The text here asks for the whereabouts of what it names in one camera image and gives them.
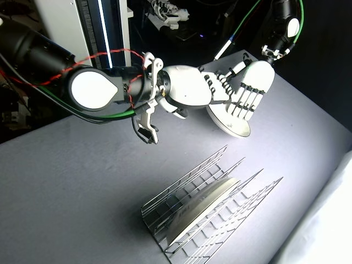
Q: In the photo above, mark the grey table cloth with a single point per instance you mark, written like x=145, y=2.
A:
x=68, y=192

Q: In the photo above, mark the white robot body column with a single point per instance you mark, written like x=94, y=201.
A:
x=60, y=24

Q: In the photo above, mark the white round plate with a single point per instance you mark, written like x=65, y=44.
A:
x=236, y=127
x=203, y=206

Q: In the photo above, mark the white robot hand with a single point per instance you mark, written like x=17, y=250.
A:
x=258, y=77
x=187, y=85

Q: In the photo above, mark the white sheet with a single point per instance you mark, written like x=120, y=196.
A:
x=321, y=214

